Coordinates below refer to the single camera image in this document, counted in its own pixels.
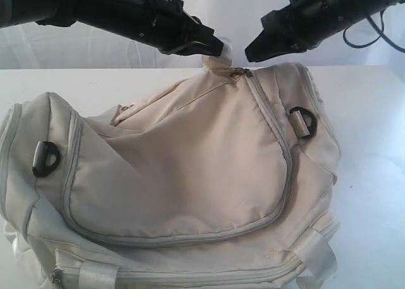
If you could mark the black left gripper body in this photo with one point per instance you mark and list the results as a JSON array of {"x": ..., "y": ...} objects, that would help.
[{"x": 164, "y": 25}]

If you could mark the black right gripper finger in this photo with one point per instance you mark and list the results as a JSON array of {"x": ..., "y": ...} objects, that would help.
[
  {"x": 254, "y": 56},
  {"x": 266, "y": 44}
]

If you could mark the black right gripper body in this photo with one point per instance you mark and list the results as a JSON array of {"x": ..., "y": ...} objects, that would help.
[{"x": 304, "y": 24}]

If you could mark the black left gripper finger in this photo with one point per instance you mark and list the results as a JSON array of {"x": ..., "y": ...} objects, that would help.
[
  {"x": 213, "y": 48},
  {"x": 201, "y": 33}
]

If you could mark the cream fabric duffel bag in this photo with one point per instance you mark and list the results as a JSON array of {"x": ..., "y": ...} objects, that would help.
[{"x": 223, "y": 180}]

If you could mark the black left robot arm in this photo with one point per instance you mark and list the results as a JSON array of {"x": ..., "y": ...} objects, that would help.
[{"x": 108, "y": 15}]

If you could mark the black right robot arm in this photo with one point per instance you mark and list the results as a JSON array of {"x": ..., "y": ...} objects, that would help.
[{"x": 358, "y": 10}]

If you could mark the white backdrop curtain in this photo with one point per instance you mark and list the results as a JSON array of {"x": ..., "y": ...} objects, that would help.
[{"x": 237, "y": 21}]

